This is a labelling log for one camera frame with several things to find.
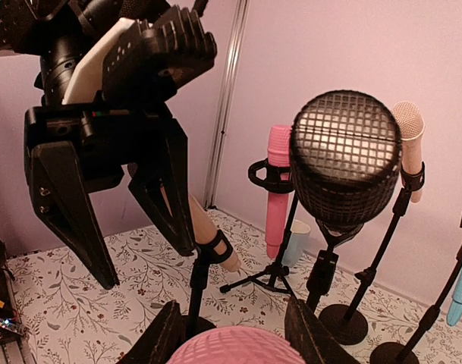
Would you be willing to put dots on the black tripod shock-mount stand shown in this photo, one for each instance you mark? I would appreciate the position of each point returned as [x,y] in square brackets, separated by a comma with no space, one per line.
[274,275]

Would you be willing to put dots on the floral table mat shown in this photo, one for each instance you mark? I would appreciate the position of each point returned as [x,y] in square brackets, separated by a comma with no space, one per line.
[71,319]

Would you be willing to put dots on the beige microphone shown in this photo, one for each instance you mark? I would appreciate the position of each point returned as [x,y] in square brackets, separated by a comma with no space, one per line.
[412,127]
[205,232]

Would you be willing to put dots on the tall pink microphone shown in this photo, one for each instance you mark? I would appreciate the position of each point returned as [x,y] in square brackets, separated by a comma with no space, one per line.
[277,174]

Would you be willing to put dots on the black microphone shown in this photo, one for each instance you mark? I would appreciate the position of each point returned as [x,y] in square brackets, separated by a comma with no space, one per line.
[345,152]

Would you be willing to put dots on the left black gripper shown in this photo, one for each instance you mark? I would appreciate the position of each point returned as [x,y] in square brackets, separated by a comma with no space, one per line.
[132,56]

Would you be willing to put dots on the left aluminium frame post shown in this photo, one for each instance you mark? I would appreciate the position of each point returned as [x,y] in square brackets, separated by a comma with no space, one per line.
[233,52]

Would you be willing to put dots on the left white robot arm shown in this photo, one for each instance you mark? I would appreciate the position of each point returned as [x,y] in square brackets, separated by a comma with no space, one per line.
[106,138]

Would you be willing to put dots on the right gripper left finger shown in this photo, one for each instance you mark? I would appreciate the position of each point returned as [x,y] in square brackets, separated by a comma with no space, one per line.
[160,340]

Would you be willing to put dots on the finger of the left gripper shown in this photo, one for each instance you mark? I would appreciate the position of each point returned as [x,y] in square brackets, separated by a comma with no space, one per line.
[60,200]
[160,186]

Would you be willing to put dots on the round stand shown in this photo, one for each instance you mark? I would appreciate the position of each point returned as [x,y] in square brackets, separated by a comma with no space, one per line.
[215,252]
[346,323]
[394,352]
[321,276]

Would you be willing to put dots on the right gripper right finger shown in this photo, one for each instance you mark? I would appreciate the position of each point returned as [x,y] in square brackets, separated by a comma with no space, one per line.
[309,337]

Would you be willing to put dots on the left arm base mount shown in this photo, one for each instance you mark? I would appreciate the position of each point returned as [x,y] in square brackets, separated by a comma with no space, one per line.
[12,331]

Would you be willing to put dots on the short pink microphone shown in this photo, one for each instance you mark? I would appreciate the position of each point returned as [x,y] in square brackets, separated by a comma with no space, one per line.
[236,344]

